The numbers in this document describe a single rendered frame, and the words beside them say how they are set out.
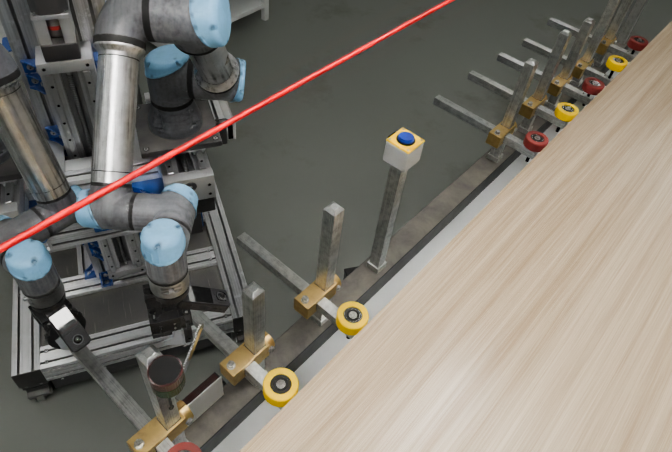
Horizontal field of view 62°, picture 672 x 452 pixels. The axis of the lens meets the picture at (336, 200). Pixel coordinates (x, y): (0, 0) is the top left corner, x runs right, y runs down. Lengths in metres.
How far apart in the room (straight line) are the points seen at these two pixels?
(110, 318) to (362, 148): 1.67
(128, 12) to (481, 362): 1.08
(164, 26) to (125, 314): 1.38
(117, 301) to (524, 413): 1.55
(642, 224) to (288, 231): 1.56
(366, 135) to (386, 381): 2.17
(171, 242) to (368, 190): 2.06
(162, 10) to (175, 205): 0.36
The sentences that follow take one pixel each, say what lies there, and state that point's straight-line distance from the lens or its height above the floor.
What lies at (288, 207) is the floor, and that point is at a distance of 2.85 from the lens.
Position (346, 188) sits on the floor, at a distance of 2.97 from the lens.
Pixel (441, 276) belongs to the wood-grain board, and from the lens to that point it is 1.54.
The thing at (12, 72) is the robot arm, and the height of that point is 1.45.
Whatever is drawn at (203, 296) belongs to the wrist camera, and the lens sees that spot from 1.18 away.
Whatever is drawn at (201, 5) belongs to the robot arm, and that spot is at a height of 1.57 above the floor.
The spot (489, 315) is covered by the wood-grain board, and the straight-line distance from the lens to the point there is 1.51.
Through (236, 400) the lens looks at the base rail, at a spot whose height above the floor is 0.70.
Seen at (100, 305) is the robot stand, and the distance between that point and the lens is 2.34.
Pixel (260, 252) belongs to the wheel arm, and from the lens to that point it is 1.57.
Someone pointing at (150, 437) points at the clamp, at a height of 0.87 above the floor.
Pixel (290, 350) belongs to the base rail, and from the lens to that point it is 1.59.
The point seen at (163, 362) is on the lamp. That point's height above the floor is 1.16.
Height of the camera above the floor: 2.10
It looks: 46 degrees down
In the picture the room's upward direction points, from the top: 7 degrees clockwise
